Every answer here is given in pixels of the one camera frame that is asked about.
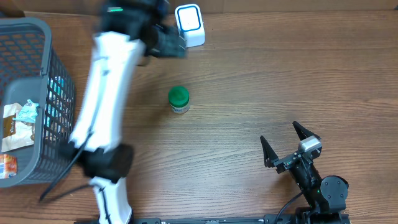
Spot grey plastic basket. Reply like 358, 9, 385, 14
1, 17, 75, 188

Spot green lid jar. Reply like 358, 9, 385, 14
168, 86, 190, 114

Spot white barcode scanner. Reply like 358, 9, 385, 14
175, 4, 206, 48

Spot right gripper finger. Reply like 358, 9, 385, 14
260, 136, 279, 168
292, 121, 321, 141

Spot teal wipes packet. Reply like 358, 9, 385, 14
14, 99, 39, 124

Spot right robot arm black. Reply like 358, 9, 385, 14
260, 121, 350, 224

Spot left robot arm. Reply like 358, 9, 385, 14
59, 0, 186, 223

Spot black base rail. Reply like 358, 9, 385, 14
74, 215, 351, 224

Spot teal packet behind basket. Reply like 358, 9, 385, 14
47, 77, 65, 121

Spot orange Kleenex tissue pack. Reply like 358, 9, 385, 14
0, 154, 17, 179

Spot beige snack pouch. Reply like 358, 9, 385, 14
1, 103, 35, 152

